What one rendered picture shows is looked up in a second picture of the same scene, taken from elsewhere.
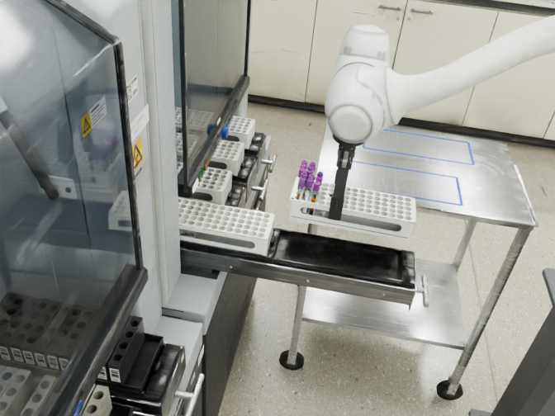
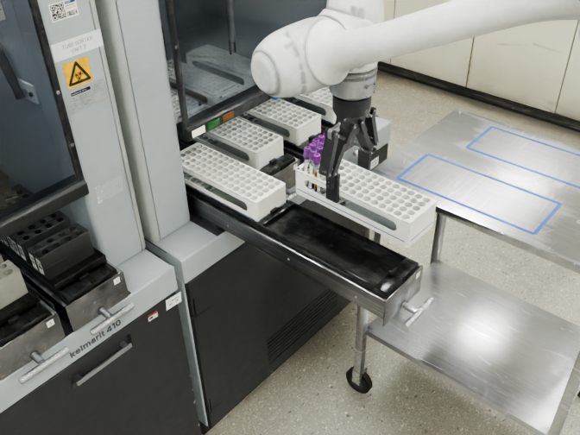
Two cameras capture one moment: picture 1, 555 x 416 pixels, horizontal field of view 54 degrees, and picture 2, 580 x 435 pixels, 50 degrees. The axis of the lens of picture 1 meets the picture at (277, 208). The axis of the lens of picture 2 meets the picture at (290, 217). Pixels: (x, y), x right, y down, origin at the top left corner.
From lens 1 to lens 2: 0.69 m
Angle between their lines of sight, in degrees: 28
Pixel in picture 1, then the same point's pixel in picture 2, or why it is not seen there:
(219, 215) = (233, 171)
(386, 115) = (305, 71)
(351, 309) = (428, 343)
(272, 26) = not seen: hidden behind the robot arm
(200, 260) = (205, 211)
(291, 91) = (539, 97)
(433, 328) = (519, 398)
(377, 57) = (350, 12)
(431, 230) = not seen: outside the picture
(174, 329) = (147, 264)
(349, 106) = (259, 53)
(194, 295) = (186, 242)
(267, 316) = not seen: hidden behind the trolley
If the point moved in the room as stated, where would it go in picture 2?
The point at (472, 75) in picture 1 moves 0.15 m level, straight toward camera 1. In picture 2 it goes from (405, 35) to (324, 61)
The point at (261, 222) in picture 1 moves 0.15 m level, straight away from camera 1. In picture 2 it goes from (265, 187) to (301, 157)
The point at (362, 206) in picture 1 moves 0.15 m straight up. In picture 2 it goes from (365, 193) to (368, 129)
